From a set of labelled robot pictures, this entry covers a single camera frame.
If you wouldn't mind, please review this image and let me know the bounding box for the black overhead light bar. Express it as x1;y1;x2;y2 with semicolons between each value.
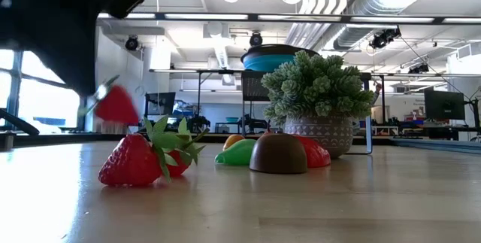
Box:
95;11;481;25

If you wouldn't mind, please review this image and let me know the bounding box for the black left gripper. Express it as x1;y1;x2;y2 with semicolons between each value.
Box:
0;0;146;96

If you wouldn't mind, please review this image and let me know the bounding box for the green plastic apple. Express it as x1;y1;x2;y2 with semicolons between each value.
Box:
214;138;258;166

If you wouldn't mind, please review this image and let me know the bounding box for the red bell pepper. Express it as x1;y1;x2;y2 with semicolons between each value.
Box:
295;134;332;169

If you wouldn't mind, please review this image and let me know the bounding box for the black track light cluster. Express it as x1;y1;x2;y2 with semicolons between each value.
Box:
368;26;402;50
408;63;431;74

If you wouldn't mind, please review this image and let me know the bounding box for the small orange fruit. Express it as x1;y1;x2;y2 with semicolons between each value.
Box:
223;133;246;150

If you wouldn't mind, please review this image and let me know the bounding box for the blue collapsible colander bowl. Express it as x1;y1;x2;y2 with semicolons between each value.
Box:
240;44;320;73

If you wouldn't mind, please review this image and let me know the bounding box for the large window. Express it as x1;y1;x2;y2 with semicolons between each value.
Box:
0;49;91;131

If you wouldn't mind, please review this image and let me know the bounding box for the potted artificial succulent plant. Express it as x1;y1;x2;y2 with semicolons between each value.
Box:
261;50;375;159

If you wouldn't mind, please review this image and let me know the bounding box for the black background rig frame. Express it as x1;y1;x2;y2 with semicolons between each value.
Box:
148;68;244;123

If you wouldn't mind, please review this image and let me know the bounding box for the black computer monitor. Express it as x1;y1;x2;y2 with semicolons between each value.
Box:
424;90;467;121
144;91;177;117

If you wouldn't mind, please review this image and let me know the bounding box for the brown kiwi half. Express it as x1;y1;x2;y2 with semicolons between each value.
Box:
249;132;308;175

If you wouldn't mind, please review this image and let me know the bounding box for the person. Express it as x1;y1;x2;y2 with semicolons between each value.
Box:
370;82;383;105

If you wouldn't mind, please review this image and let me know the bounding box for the red plastic strawberry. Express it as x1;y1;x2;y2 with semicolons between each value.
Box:
97;114;177;188
77;74;141;126
163;117;210;178

